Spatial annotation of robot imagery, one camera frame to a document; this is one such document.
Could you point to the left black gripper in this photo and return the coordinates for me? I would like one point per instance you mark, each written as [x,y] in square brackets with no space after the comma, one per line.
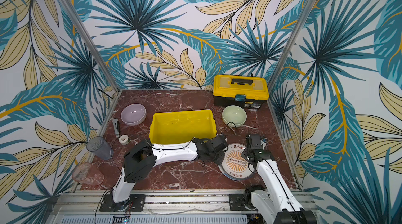
[207,154]

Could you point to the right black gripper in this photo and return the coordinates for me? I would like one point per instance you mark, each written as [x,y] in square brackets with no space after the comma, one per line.
[255,142]

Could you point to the orange sunburst plate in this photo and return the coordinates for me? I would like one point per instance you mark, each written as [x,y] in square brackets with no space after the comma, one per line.
[234,166]

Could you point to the yellow plastic bin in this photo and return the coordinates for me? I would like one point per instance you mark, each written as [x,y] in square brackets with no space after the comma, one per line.
[181,127]

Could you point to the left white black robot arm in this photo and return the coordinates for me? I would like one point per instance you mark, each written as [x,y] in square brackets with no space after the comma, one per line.
[144,156]

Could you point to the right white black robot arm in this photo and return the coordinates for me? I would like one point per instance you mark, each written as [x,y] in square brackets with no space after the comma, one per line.
[274,201]

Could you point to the pale green bowl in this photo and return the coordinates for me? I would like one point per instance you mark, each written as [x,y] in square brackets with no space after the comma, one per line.
[234,116]

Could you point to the yellow black toolbox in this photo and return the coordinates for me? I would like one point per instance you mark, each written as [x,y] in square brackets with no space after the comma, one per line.
[243,91]

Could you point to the lilac bowl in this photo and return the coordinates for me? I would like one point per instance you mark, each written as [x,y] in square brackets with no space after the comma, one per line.
[133,114]

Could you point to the white tape roll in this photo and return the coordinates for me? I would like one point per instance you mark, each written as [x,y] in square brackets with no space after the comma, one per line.
[124,139]

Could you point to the grey folding knife tool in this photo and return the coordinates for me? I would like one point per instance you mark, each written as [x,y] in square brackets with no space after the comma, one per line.
[116,126]

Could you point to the grey translucent cup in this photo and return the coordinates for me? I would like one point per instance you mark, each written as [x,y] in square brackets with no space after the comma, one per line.
[100,148]

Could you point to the pink translucent cup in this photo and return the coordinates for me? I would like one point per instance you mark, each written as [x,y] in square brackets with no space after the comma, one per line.
[87,173]

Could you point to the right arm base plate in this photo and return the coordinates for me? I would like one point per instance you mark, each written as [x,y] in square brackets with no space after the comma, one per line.
[257,200]

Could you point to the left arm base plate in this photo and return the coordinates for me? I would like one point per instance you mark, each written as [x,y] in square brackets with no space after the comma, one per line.
[134,203]

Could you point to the aluminium front rail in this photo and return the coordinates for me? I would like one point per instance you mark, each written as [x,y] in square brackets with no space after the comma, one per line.
[157,202]

